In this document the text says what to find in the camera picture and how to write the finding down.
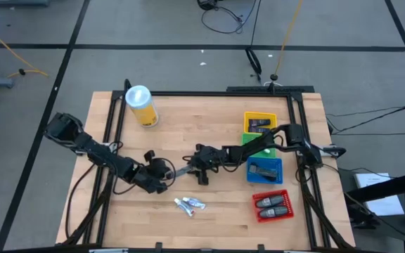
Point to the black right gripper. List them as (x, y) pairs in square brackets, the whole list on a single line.
[(211, 156)]

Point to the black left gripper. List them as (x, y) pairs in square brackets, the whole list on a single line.
[(148, 175)]

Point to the black comb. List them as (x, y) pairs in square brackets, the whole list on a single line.
[(262, 170), (271, 178)]

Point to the small black tube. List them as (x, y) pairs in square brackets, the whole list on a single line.
[(257, 129), (258, 122)]

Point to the white green toothbrush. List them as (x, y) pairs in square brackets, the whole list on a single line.
[(266, 151)]

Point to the red plastic basket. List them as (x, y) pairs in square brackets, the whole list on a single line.
[(257, 214)]

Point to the grey toiletry bottle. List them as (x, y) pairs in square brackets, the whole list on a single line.
[(270, 201)]

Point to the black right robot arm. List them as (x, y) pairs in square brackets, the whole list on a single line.
[(294, 135)]

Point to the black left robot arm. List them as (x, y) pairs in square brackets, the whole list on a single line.
[(97, 151)]

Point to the green plastic basket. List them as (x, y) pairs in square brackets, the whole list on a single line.
[(247, 137)]

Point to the yellow plastic basket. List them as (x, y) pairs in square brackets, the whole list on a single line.
[(246, 123)]

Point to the yellow canister with white lid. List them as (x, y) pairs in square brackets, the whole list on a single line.
[(142, 105)]

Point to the blue plastic basket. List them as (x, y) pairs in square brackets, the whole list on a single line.
[(280, 165)]

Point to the black stand knob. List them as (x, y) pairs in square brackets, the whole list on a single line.
[(274, 76)]

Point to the white paper sheet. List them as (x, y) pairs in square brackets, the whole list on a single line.
[(371, 181)]

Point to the black side furniture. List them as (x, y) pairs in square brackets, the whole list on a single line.
[(392, 182)]

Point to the black table frame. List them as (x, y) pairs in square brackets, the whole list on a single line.
[(202, 93)]

